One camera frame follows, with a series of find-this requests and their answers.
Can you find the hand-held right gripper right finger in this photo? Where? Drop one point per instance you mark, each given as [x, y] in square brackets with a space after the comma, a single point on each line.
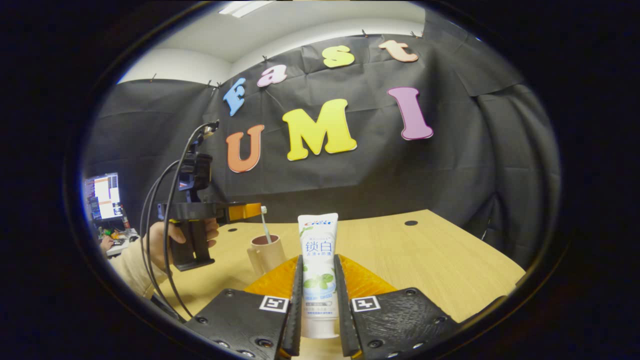
[395, 325]

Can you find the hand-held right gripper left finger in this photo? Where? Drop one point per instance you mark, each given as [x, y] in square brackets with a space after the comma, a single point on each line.
[250, 325]

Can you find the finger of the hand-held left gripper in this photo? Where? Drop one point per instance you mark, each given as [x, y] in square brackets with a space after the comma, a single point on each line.
[245, 211]

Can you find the pale green toothbrush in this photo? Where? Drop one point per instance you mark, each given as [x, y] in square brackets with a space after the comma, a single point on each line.
[266, 227]

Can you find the beige cup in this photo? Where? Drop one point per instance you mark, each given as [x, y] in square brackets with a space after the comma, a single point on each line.
[267, 255]

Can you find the white toothpaste tube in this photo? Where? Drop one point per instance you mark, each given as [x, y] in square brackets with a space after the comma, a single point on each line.
[318, 265]

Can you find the wooden desktop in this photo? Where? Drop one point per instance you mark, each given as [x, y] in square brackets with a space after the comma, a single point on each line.
[430, 260]

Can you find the white side table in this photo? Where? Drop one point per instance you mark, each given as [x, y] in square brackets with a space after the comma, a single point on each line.
[122, 237]

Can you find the computer monitor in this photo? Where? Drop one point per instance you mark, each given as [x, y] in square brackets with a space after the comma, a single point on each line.
[104, 196]

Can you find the black backdrop cloth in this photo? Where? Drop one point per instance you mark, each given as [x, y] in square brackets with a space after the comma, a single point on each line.
[400, 165]

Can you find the ceiling light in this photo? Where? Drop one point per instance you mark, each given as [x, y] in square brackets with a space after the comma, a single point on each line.
[245, 7]

